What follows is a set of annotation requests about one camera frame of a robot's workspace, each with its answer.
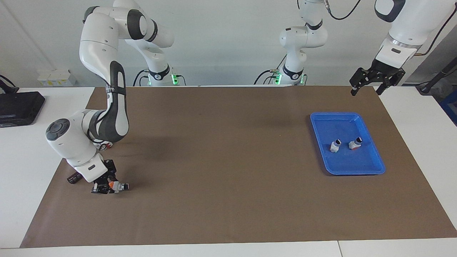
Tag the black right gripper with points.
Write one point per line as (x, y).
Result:
(109, 171)

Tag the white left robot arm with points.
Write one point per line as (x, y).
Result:
(303, 35)

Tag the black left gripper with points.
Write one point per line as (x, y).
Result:
(387, 70)

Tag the brown table mat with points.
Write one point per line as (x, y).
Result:
(228, 178)

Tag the white red circuit breaker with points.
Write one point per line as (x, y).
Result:
(107, 145)

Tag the black curved stand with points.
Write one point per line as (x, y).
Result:
(7, 85)

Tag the black tripod stand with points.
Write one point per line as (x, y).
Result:
(437, 76)

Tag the blue crate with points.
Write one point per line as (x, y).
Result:
(450, 107)

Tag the black box device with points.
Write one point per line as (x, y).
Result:
(19, 107)

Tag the white power strip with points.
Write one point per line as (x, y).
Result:
(53, 78)

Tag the orange white rotary switch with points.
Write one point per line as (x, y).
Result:
(121, 186)

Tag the white red rotary switch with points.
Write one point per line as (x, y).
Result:
(355, 144)

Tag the white rotary switch black knob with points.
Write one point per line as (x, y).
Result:
(335, 146)

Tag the dark brown capacitor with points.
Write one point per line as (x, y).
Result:
(72, 178)

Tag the blue plastic tray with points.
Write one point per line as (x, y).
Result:
(342, 164)

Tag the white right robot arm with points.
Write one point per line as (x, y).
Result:
(101, 50)

